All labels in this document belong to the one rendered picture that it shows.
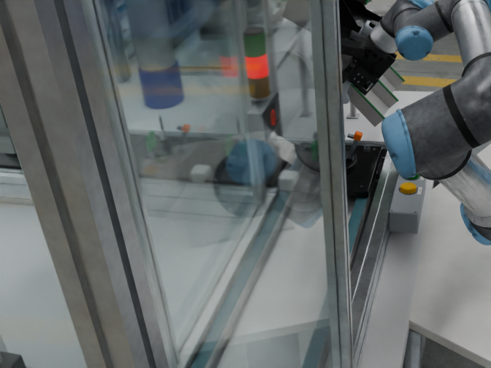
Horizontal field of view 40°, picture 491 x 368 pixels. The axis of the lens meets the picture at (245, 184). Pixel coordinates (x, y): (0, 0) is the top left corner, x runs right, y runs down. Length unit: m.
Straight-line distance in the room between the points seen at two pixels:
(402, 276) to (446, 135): 0.55
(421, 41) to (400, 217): 0.43
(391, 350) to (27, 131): 1.21
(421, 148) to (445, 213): 0.70
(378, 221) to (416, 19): 0.47
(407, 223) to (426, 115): 0.56
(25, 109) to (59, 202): 0.05
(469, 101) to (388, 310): 0.57
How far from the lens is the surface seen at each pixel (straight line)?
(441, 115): 1.15
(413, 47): 1.50
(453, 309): 1.54
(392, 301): 1.55
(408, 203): 1.69
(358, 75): 1.68
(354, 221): 1.65
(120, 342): 0.35
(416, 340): 2.15
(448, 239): 1.74
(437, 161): 1.18
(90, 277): 0.33
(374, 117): 1.98
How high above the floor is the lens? 1.88
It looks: 31 degrees down
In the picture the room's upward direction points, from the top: 8 degrees counter-clockwise
